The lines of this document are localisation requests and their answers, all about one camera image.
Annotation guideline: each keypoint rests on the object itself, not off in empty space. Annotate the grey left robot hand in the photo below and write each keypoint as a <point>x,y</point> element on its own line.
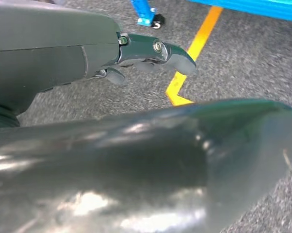
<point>39,48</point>

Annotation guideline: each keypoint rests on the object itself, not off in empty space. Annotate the blue metal shelf rack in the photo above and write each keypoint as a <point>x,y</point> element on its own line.
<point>143,9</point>

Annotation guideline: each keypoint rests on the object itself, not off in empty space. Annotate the black shelf caster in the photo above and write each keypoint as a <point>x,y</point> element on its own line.
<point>158,22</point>

